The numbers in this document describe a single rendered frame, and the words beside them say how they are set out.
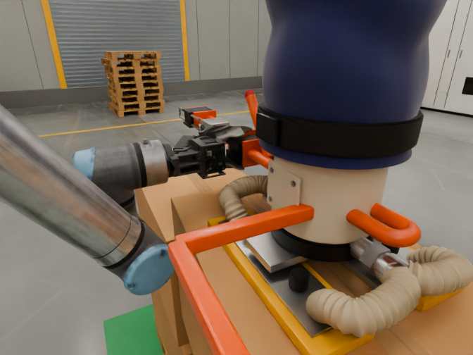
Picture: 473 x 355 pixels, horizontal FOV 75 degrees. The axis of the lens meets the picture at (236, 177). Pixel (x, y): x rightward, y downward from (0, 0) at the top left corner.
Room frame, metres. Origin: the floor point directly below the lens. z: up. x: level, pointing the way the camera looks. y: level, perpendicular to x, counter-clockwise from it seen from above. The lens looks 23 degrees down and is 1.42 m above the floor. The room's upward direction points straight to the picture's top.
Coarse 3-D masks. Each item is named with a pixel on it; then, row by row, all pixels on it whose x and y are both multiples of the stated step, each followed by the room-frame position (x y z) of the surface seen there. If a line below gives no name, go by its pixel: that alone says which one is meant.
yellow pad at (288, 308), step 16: (208, 224) 0.53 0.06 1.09; (240, 240) 0.46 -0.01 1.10; (240, 256) 0.42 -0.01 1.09; (256, 272) 0.38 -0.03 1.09; (288, 272) 0.38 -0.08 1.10; (304, 272) 0.35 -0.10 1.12; (256, 288) 0.36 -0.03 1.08; (272, 288) 0.34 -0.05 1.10; (288, 288) 0.34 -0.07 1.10; (304, 288) 0.33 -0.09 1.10; (320, 288) 0.34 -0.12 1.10; (272, 304) 0.32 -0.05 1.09; (288, 304) 0.31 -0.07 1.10; (304, 304) 0.31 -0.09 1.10; (288, 320) 0.29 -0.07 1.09; (304, 320) 0.29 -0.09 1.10; (304, 336) 0.27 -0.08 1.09; (320, 336) 0.27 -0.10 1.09; (336, 336) 0.27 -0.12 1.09; (352, 336) 0.27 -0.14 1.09; (368, 336) 0.27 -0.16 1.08; (304, 352) 0.25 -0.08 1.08; (320, 352) 0.25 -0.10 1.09; (336, 352) 0.25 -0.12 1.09
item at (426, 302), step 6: (390, 246) 0.42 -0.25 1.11; (396, 252) 0.42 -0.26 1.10; (402, 252) 0.42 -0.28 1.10; (408, 252) 0.42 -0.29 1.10; (444, 294) 0.34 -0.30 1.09; (450, 294) 0.35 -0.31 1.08; (420, 300) 0.33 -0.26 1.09; (426, 300) 0.33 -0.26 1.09; (432, 300) 0.33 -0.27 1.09; (438, 300) 0.33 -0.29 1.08; (420, 306) 0.32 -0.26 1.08; (426, 306) 0.32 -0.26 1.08
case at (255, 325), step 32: (192, 224) 0.55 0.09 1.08; (224, 256) 0.44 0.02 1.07; (224, 288) 0.37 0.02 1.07; (352, 288) 0.37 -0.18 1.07; (192, 320) 0.52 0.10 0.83; (256, 320) 0.31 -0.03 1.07; (416, 320) 0.31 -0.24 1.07; (448, 320) 0.31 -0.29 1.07; (192, 352) 0.56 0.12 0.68; (256, 352) 0.26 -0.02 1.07; (288, 352) 0.26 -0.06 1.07; (352, 352) 0.26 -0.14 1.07; (384, 352) 0.26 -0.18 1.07; (416, 352) 0.26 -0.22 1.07; (448, 352) 0.26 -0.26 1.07
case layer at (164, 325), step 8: (152, 296) 1.15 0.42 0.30; (160, 296) 0.91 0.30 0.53; (160, 304) 0.94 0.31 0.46; (160, 312) 0.97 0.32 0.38; (160, 320) 1.00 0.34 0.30; (168, 320) 0.82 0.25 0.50; (160, 328) 1.03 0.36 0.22; (168, 328) 0.84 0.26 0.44; (168, 336) 0.86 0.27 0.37; (168, 344) 0.89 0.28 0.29; (176, 344) 0.74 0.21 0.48; (184, 344) 0.69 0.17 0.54; (168, 352) 0.91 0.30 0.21; (176, 352) 0.75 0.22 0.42; (184, 352) 0.66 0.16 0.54
